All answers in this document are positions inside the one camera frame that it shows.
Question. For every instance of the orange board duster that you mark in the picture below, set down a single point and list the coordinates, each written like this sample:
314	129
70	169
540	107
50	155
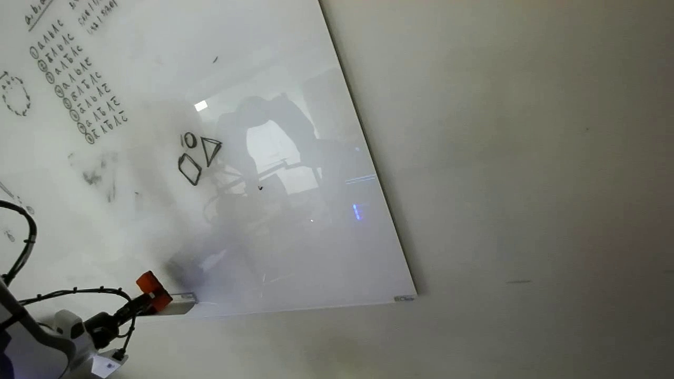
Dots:
153	288

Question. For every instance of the white glass whiteboard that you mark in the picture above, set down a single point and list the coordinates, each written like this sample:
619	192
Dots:
211	139

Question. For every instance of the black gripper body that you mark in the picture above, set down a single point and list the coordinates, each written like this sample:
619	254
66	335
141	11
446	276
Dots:
108	326

